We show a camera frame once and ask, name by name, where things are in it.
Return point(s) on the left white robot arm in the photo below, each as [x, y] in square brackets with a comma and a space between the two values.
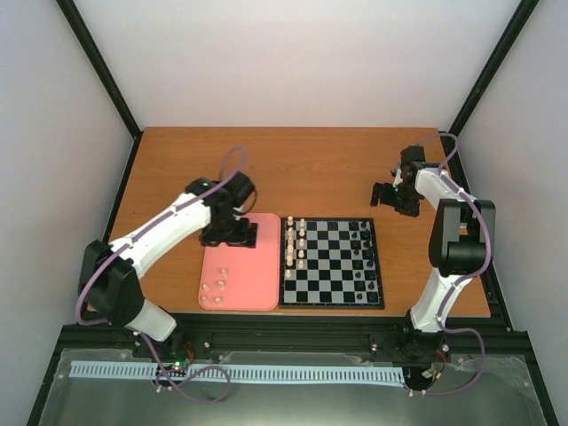
[109, 290]

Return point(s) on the black aluminium frame rail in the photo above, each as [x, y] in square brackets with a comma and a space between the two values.
[387, 339]

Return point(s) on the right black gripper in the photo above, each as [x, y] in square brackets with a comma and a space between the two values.
[410, 209]

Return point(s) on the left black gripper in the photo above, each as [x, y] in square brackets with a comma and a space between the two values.
[243, 239]

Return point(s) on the black white chess board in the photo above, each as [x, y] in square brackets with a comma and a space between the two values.
[331, 277]

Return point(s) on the pink plastic tray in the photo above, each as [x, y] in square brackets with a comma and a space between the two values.
[252, 283]

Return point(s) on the light blue slotted cable duct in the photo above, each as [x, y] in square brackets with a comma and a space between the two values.
[241, 374]

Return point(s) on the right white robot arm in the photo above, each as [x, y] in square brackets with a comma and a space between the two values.
[460, 248]

